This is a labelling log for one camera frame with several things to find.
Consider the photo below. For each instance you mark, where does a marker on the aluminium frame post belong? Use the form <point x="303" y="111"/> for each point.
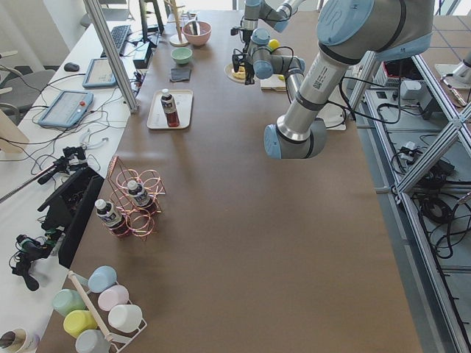
<point x="97" y="17"/>

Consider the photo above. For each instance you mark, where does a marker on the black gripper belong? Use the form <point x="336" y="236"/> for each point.
<point x="249" y="66"/>
<point x="245" y="37"/>

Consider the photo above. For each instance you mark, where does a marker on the cream rabbit tray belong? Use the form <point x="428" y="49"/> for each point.
<point x="183" y="100"/>

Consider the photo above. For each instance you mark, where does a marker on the blue teach pendant far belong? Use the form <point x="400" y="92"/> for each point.
<point x="99" y="75"/>

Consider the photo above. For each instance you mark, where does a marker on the mint green bowl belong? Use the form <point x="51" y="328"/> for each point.
<point x="182" y="55"/>

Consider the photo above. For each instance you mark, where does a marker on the wooden mug tree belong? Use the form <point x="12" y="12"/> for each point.
<point x="177" y="40"/>

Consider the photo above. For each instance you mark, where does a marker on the glazed ring donut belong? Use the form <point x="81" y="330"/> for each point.
<point x="239" y="74"/>

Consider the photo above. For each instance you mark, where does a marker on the white cup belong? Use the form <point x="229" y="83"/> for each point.
<point x="125" y="317"/>

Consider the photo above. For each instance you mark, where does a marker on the light blue cup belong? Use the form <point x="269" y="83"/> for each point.
<point x="102" y="278"/>

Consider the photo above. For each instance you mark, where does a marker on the yellow cup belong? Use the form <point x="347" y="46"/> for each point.
<point x="78" y="321"/>

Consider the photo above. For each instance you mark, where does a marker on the bamboo cutting board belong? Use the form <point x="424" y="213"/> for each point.
<point x="275" y="82"/>

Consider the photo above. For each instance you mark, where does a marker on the yellow lemon upper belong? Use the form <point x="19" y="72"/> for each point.
<point x="273" y="44"/>

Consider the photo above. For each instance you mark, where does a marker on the blue teach pendant near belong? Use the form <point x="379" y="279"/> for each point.
<point x="67" y="110"/>

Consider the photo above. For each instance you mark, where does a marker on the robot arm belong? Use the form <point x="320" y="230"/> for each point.
<point x="346" y="31"/>
<point x="255" y="10"/>

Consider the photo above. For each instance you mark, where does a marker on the grey folded cloth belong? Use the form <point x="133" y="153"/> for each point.
<point x="180" y="74"/>

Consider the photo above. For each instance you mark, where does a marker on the pink ice bowl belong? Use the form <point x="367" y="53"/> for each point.
<point x="201" y="40"/>

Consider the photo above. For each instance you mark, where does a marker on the computer mouse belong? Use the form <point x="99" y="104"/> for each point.
<point x="71" y="67"/>

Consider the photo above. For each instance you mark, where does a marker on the grey cup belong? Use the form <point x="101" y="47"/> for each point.
<point x="92" y="341"/>

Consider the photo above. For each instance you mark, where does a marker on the dark drink bottle on tray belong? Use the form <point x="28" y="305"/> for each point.
<point x="169" y="108"/>

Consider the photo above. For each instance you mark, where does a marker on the blue teach pendant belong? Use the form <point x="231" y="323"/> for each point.
<point x="99" y="75"/>
<point x="67" y="110"/>

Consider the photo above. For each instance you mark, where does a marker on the black keyboard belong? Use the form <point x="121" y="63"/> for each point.
<point x="119" y="34"/>

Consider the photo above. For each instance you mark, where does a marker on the white mug rack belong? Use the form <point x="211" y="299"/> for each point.
<point x="119" y="341"/>

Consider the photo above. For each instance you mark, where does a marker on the copper wire bottle rack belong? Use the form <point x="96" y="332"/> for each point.
<point x="141" y="223"/>

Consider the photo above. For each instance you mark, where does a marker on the dark drink bottle in rack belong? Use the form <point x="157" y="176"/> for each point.
<point x="140" y="196"/>

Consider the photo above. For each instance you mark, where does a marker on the mint green cup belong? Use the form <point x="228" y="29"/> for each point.
<point x="67" y="300"/>

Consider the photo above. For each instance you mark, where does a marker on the white round plate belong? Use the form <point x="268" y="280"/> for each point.
<point x="228" y="69"/>

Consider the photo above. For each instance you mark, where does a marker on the pink cup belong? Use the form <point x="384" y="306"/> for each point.
<point x="109" y="298"/>

